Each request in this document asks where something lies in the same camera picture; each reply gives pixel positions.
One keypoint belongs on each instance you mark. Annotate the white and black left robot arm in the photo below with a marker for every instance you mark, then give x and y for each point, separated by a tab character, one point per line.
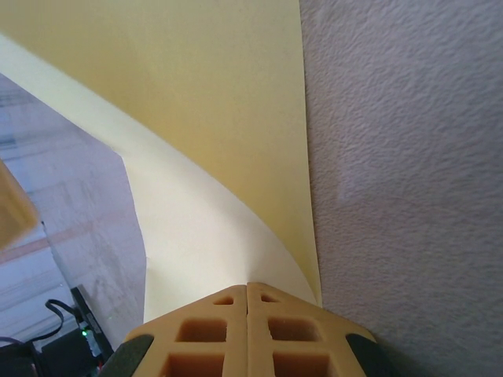
59	359

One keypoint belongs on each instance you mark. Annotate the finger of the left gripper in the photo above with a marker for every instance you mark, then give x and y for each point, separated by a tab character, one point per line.
12	212

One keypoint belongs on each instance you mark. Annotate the yellow square paper sheet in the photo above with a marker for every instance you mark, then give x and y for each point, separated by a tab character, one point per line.
196	118

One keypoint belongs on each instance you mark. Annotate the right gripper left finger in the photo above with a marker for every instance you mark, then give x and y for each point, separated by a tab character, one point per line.
196	345

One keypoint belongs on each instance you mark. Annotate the small black controller board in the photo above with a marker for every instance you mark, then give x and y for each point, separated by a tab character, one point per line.
86	337

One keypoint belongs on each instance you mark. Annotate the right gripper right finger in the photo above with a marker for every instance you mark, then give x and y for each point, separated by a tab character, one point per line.
306	345

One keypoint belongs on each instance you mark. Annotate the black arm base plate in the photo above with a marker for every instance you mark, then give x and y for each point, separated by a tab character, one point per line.
88	310

